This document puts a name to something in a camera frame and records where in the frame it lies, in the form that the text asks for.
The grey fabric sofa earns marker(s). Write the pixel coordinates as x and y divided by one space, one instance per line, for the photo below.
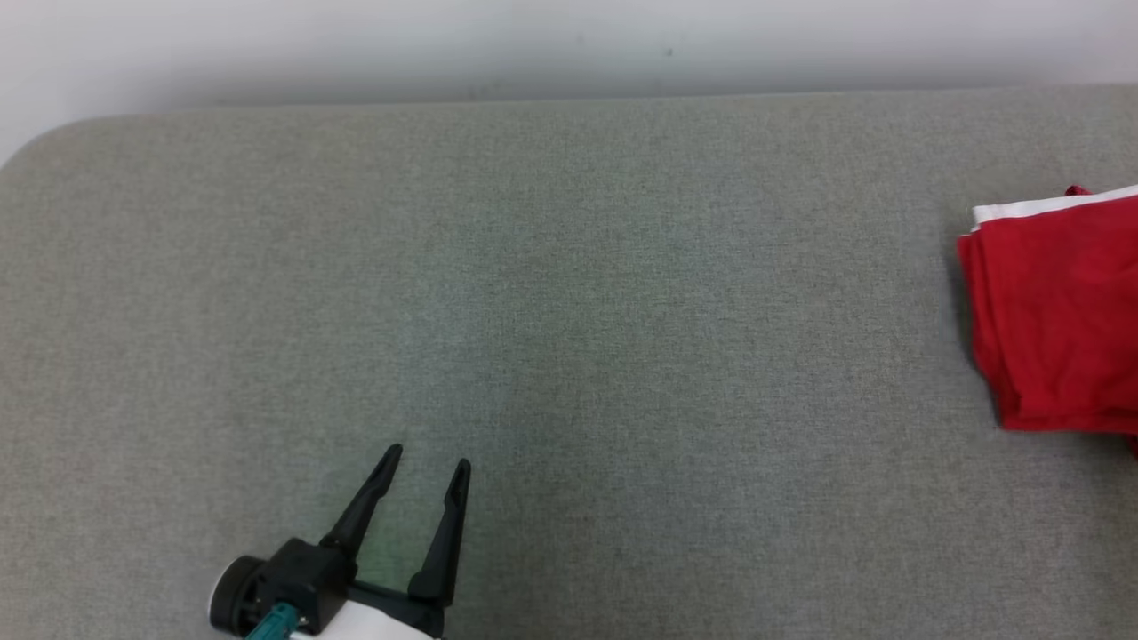
533 311

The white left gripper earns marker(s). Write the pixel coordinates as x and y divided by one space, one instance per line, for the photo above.
382 622

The red shirt with white print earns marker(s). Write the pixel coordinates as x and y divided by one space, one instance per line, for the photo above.
1058 311

